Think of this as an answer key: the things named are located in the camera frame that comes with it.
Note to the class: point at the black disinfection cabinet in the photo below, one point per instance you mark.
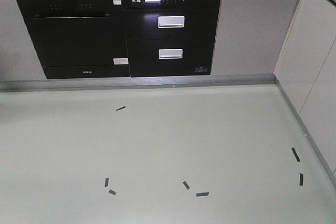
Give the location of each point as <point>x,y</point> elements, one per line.
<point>144,38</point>

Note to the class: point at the black tape strip centre slanted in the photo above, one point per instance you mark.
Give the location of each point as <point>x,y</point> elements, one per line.
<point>186,185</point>

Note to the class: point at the black tape strip left lower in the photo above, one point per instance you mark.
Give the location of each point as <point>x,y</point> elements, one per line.
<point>112,192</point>

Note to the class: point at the black built-in dishwasher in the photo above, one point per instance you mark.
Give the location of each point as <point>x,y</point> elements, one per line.
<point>77,38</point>

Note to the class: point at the lower silver drawer handle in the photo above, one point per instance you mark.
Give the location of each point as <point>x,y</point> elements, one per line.
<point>170,53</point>

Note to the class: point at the silver drawer handle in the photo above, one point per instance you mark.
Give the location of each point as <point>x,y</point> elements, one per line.
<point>170,53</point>
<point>171,22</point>

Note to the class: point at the upper silver drawer handle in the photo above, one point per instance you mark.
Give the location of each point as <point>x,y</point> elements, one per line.
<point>171,22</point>

